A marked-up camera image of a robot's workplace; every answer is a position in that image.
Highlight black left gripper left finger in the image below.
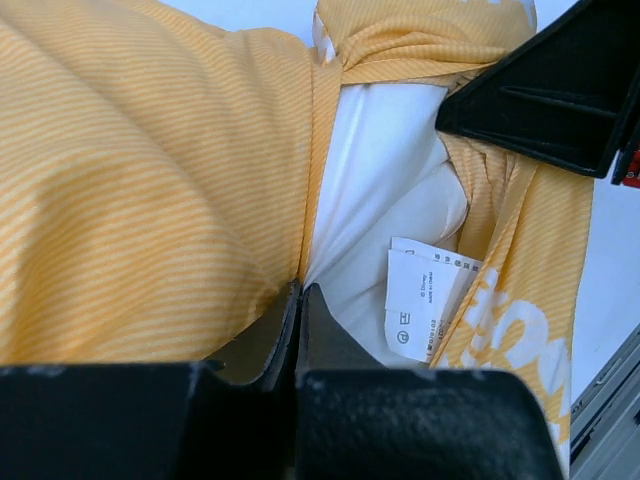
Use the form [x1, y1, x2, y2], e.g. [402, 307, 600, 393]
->
[1, 281, 301, 479]

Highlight yellow printed pillowcase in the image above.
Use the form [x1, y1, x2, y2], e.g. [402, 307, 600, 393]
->
[1, 1, 594, 464]

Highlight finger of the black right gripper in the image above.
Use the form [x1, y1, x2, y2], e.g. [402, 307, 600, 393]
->
[436, 0, 639, 178]

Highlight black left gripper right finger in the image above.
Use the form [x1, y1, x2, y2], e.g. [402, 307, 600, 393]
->
[295, 285, 562, 479]

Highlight white care label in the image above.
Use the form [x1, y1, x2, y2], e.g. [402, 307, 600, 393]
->
[384, 237, 482, 363]

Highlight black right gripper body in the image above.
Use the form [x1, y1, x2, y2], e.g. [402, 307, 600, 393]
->
[611, 142, 640, 189]

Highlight white pillow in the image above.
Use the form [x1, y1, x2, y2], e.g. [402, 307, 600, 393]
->
[305, 84, 467, 368]

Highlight aluminium table frame rail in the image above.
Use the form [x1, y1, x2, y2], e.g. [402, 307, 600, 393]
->
[570, 330, 640, 480]

